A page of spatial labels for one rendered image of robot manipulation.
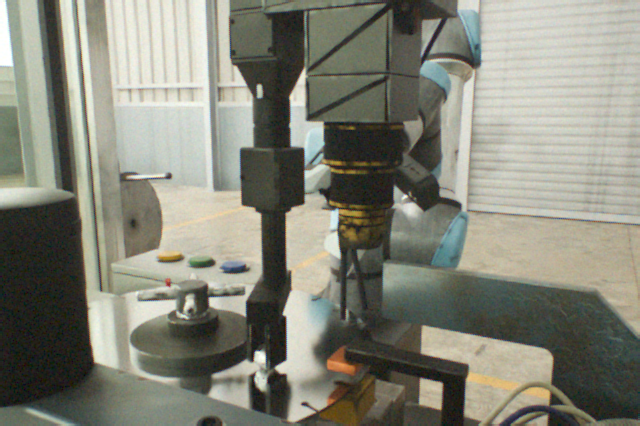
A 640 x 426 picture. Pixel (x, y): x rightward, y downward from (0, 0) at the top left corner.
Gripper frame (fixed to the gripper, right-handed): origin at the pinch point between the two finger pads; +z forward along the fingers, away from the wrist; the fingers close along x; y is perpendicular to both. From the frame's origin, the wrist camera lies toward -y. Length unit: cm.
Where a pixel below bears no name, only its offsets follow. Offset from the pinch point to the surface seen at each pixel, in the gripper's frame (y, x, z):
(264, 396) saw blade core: -11.7, 7.4, 21.0
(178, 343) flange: -1.2, 8.2, 20.1
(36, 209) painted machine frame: -16.6, 31.0, 25.4
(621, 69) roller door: 75, -273, -498
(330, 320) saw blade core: -6.6, -0.8, 8.8
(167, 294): 1.4, 10.6, 17.3
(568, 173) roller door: 112, -356, -435
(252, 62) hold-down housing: -6.1, 24.8, 3.1
